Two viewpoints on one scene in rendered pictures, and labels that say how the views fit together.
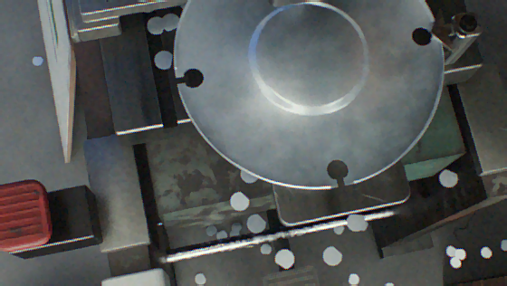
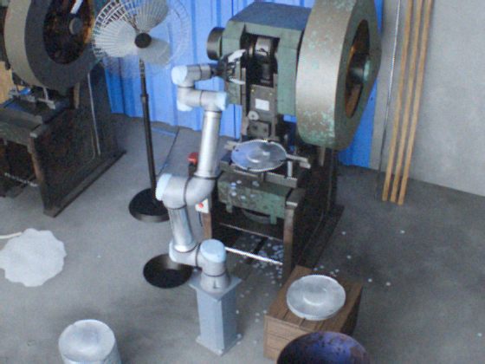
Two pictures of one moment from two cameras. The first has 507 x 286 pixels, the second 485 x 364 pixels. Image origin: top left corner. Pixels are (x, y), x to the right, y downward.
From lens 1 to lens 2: 2.82 m
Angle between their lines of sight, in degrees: 46
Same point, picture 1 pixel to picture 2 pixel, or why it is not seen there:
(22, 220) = (194, 156)
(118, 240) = not seen: hidden behind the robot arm
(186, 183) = (226, 178)
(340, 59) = (263, 156)
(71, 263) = not seen: hidden behind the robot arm
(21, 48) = not seen: hidden behind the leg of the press
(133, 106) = (225, 159)
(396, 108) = (267, 165)
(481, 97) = (297, 191)
